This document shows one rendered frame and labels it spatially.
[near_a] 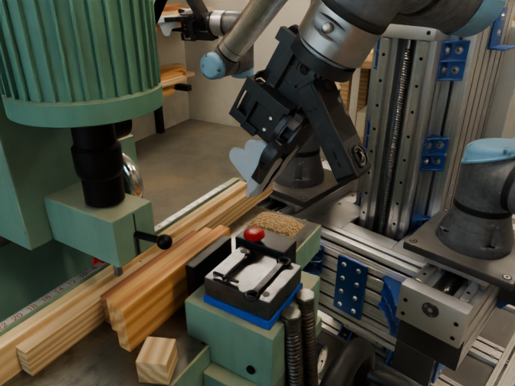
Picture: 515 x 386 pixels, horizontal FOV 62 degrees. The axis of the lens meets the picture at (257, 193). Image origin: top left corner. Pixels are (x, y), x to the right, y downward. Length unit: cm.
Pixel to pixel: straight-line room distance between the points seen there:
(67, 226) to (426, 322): 70
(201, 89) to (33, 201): 399
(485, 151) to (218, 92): 371
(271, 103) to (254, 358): 31
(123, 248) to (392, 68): 77
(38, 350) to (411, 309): 69
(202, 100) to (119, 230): 406
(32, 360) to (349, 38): 51
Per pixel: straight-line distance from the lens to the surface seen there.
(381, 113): 112
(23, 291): 82
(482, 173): 95
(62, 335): 63
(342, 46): 43
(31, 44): 48
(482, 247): 100
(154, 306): 62
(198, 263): 59
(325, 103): 45
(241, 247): 61
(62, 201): 63
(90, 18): 46
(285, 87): 48
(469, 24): 51
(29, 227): 66
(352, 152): 46
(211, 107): 455
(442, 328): 97
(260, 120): 49
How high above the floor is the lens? 133
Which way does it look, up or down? 26 degrees down
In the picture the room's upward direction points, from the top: straight up
